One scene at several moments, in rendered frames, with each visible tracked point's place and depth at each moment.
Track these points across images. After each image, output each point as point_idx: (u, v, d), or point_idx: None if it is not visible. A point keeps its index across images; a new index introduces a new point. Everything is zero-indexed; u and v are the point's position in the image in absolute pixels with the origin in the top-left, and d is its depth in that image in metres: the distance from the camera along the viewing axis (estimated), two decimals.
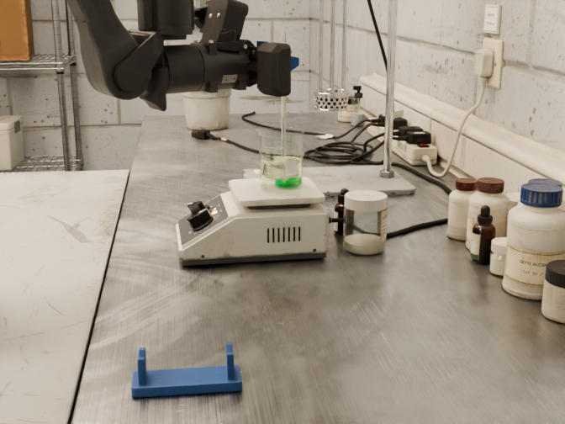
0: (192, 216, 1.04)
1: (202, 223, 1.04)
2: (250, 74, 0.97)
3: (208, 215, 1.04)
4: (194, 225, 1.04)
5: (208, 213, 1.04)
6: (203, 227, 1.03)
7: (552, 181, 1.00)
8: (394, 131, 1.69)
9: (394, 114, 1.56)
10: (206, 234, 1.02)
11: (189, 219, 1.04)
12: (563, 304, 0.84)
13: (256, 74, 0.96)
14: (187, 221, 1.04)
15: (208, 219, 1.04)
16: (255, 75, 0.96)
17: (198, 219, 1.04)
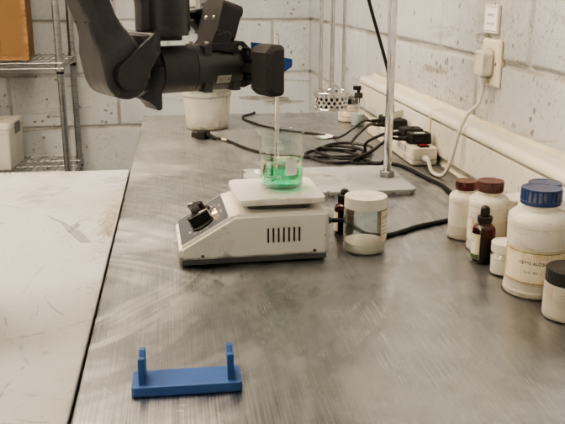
0: (192, 216, 1.04)
1: (202, 223, 1.04)
2: (245, 75, 0.99)
3: (208, 215, 1.04)
4: (194, 225, 1.04)
5: (208, 213, 1.04)
6: (203, 227, 1.03)
7: (552, 181, 1.00)
8: (394, 131, 1.69)
9: (394, 114, 1.56)
10: (206, 234, 1.02)
11: (189, 219, 1.04)
12: (563, 304, 0.84)
13: (250, 75, 0.98)
14: (187, 221, 1.04)
15: (208, 219, 1.04)
16: (249, 76, 0.98)
17: (198, 219, 1.04)
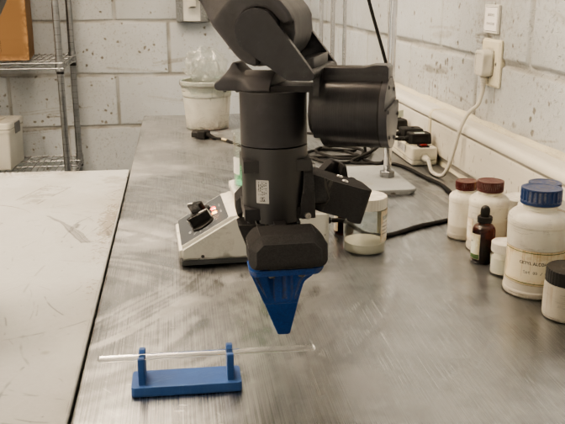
0: (192, 216, 1.04)
1: (202, 223, 1.04)
2: None
3: (208, 215, 1.04)
4: (194, 225, 1.04)
5: (208, 213, 1.04)
6: (203, 227, 1.03)
7: (552, 181, 1.00)
8: None
9: None
10: (206, 234, 1.02)
11: (189, 219, 1.04)
12: (563, 304, 0.84)
13: None
14: (187, 221, 1.04)
15: (208, 219, 1.04)
16: None
17: (198, 219, 1.04)
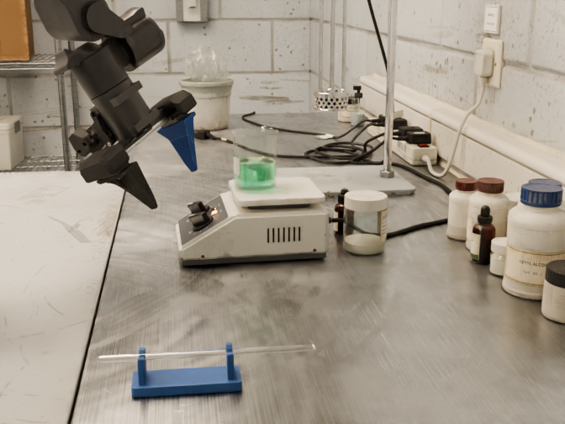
0: (200, 213, 1.04)
1: (203, 220, 1.05)
2: (134, 138, 0.99)
3: (194, 219, 1.05)
4: (208, 218, 1.04)
5: (192, 219, 1.05)
6: None
7: (552, 181, 1.00)
8: (394, 131, 1.69)
9: (394, 114, 1.56)
10: (206, 234, 1.02)
11: (203, 211, 1.04)
12: (563, 304, 0.84)
13: (140, 134, 0.99)
14: (206, 212, 1.03)
15: (198, 220, 1.05)
16: (139, 135, 0.99)
17: (201, 215, 1.04)
